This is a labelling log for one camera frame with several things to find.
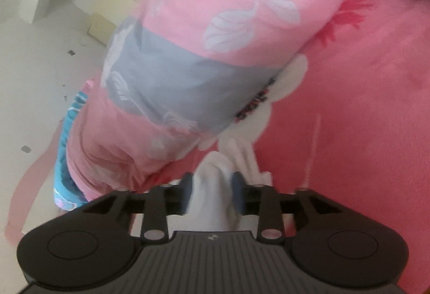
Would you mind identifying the pink floral bed blanket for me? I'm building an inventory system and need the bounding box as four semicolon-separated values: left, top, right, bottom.
148;0;430;294

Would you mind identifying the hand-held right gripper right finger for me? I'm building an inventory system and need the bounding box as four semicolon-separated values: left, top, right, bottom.
232;171;340;241

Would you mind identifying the beige cardboard box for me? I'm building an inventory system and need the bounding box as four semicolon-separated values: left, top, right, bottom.
87;0;162;47

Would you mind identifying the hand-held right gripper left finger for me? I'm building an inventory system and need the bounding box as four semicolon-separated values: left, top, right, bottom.
82;172;194;244

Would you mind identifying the white garment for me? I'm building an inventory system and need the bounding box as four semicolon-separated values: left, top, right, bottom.
129;151;273;235

